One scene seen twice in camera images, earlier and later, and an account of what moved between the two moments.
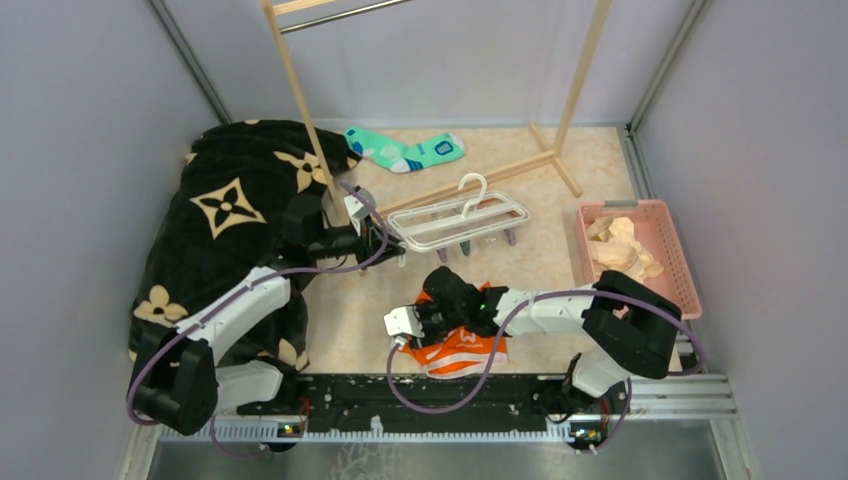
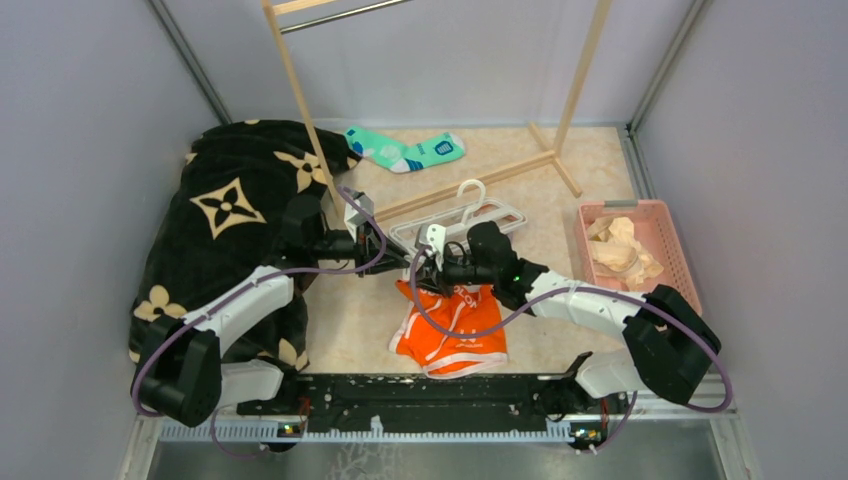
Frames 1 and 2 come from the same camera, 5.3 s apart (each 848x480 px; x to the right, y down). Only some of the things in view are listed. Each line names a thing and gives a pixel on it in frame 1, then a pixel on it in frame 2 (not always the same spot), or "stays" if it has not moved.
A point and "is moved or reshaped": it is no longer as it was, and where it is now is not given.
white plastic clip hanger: [441, 223] is moved or reshaped
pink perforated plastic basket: [639, 239] stays
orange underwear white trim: [459, 353] stays
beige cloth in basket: [614, 247] stays
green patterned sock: [399, 157] stays
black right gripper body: [437, 320] -> [458, 269]
